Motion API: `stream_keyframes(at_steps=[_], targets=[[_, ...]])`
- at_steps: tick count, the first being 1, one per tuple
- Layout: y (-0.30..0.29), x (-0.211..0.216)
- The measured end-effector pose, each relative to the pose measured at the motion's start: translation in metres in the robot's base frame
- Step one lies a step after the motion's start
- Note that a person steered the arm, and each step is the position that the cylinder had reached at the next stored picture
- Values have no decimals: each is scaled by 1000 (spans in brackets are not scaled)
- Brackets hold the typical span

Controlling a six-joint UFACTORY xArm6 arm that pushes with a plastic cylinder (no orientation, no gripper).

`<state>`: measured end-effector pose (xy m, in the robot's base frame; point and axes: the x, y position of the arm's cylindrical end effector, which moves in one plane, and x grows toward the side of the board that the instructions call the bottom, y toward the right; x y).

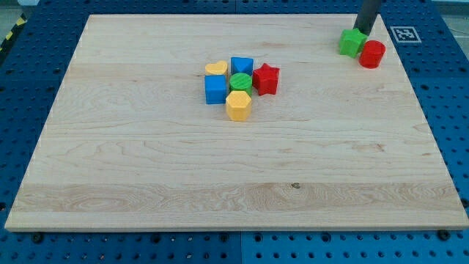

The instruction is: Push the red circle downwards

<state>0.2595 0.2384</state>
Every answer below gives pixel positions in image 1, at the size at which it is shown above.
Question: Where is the red cylinder block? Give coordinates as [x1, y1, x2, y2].
[358, 40, 386, 69]

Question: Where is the yellow hexagon block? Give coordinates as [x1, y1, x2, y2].
[225, 90, 252, 121]

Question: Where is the green cylinder block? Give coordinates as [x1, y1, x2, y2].
[229, 73, 252, 96]

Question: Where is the blue cube block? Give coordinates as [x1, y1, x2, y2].
[204, 75, 227, 104]

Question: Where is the red star block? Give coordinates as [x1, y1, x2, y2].
[253, 63, 280, 96]

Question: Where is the yellow heart block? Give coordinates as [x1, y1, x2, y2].
[204, 60, 228, 76]

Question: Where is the blue pentagon block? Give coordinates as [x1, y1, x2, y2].
[231, 56, 254, 76]

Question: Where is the light wooden board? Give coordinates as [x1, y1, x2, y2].
[5, 14, 468, 232]

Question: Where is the green star block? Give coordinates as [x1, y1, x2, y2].
[339, 28, 368, 58]

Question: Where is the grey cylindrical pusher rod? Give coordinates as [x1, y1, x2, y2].
[353, 0, 383, 36]

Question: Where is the white fiducial marker tag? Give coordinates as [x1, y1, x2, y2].
[391, 26, 421, 43]

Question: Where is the yellow black hazard tape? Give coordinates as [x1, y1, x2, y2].
[1, 13, 28, 53]

